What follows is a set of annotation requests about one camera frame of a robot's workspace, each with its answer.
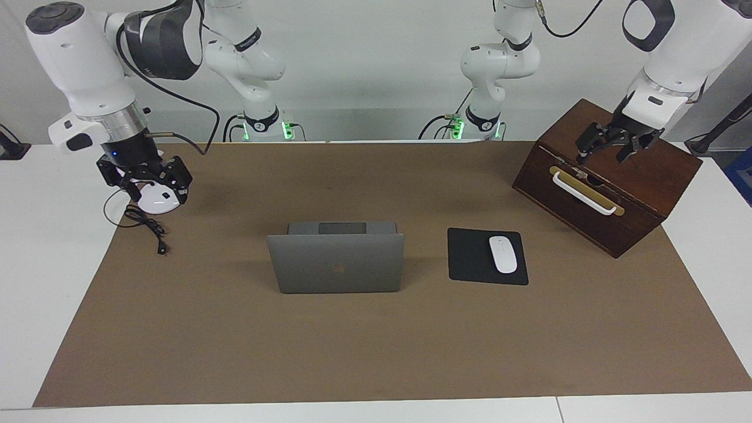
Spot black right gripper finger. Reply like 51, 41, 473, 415
97, 159, 142, 203
160, 156, 193, 205

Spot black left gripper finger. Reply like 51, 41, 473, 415
616, 134, 660, 163
576, 122, 609, 165

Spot silver laptop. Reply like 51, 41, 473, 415
267, 221, 406, 294

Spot white desk lamp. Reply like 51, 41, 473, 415
132, 178, 184, 214

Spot dark brown wooden box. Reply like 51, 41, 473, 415
512, 99, 703, 259

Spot black tripod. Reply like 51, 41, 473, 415
684, 93, 752, 156

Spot blue object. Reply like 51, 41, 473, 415
724, 147, 752, 207

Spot black stand foot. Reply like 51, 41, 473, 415
0, 125, 31, 160

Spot white computer mouse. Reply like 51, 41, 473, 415
489, 236, 518, 274

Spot black mouse pad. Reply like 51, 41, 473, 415
448, 228, 529, 286

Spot brown table mat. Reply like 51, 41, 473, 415
32, 141, 752, 408

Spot brass handle plate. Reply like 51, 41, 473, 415
549, 166, 625, 217

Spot white box handle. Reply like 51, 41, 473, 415
552, 170, 617, 216

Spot black lamp power cable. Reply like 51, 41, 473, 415
104, 188, 171, 256

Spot black right arm base cables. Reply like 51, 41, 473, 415
222, 113, 247, 143

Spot black arm base cables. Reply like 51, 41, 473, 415
222, 113, 247, 143
418, 88, 474, 140

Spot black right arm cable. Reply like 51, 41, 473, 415
116, 3, 221, 156

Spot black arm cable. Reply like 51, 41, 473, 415
532, 0, 606, 38
116, 3, 221, 156

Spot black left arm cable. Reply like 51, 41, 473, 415
532, 0, 606, 38

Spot black left arm base cables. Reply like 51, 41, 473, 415
418, 88, 474, 140

